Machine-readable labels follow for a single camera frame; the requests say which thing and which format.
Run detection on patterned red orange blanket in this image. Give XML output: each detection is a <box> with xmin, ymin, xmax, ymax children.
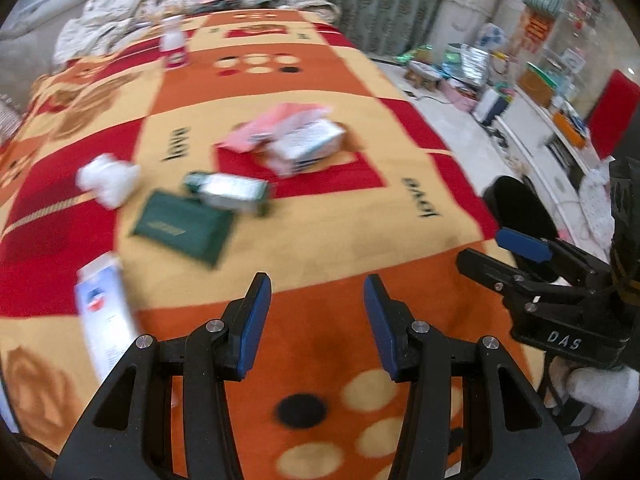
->
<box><xmin>1</xmin><ymin>10</ymin><xmax>541</xmax><ymax>479</ymax></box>

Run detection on small wooden stool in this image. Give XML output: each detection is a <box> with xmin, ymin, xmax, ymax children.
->
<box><xmin>405</xmin><ymin>60</ymin><xmax>442</xmax><ymax>91</ymax></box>

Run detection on long white toothpaste box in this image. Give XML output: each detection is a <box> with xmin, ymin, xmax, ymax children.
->
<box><xmin>74</xmin><ymin>252</ymin><xmax>141</xmax><ymax>382</ymax></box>

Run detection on dark green pouch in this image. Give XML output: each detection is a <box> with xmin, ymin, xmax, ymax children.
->
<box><xmin>131</xmin><ymin>190</ymin><xmax>235</xmax><ymax>268</ymax></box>

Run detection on white tv cabinet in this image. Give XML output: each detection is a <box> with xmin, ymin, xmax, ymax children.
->
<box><xmin>494</xmin><ymin>90</ymin><xmax>608</xmax><ymax>261</ymax></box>

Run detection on white pink pill bottle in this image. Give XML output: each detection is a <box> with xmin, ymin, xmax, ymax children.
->
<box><xmin>160</xmin><ymin>15</ymin><xmax>188</xmax><ymax>70</ymax></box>

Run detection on white medicine box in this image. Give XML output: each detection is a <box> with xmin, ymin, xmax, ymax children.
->
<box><xmin>264</xmin><ymin>119</ymin><xmax>346</xmax><ymax>178</ymax></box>

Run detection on brown paper gift bag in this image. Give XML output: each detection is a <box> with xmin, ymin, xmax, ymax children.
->
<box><xmin>518</xmin><ymin>66</ymin><xmax>555</xmax><ymax>108</ymax></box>

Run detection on embroidered cream pillow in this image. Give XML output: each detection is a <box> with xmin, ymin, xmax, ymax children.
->
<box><xmin>80</xmin><ymin>0</ymin><xmax>160</xmax><ymax>25</ymax></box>

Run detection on black round trash bin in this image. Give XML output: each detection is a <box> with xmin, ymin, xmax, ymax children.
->
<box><xmin>483</xmin><ymin>176</ymin><xmax>559</xmax><ymax>240</ymax></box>

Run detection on pink paper wrapper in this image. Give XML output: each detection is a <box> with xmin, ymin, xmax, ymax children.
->
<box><xmin>220</xmin><ymin>103</ymin><xmax>332</xmax><ymax>154</ymax></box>

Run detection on white dotted baby bundle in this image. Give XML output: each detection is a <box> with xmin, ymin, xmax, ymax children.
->
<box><xmin>578</xmin><ymin>165</ymin><xmax>614</xmax><ymax>250</ymax></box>

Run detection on silver foil bag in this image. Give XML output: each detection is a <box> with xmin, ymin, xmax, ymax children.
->
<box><xmin>442</xmin><ymin>44</ymin><xmax>490</xmax><ymax>89</ymax></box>

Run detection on white tissue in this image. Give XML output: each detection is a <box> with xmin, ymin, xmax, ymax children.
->
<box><xmin>76</xmin><ymin>154</ymin><xmax>141</xmax><ymax>210</ymax></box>

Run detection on green white small box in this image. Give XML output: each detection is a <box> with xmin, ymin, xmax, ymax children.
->
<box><xmin>182</xmin><ymin>171</ymin><xmax>271</xmax><ymax>217</ymax></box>

